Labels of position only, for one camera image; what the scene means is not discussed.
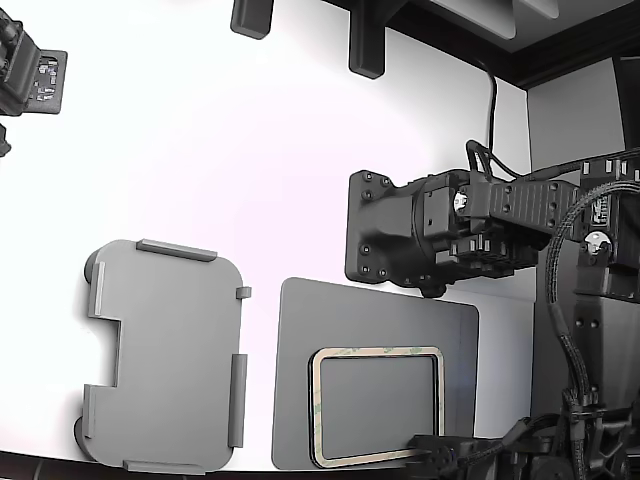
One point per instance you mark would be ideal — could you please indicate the black gripper with screws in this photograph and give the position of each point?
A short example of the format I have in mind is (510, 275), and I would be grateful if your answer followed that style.
(375, 225)

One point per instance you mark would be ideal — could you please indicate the black frame with tan liner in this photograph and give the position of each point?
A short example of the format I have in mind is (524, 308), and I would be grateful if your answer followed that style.
(315, 400)

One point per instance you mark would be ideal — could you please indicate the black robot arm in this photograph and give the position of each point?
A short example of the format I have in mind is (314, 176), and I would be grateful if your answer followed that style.
(530, 202)

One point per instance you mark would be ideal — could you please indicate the gray box with clip rails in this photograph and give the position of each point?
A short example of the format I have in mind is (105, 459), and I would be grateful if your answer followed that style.
(170, 350)

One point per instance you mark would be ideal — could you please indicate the gray textured base plate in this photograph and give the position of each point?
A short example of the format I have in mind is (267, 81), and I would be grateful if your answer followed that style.
(375, 320)

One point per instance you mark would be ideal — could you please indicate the long black bracket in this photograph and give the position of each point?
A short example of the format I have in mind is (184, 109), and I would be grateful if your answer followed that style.
(366, 45)

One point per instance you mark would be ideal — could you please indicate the black overhead frame beam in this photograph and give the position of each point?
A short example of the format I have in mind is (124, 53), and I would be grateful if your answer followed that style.
(500, 55)

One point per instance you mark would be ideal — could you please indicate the short black bracket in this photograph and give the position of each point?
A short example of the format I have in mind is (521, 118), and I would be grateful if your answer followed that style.
(251, 17)

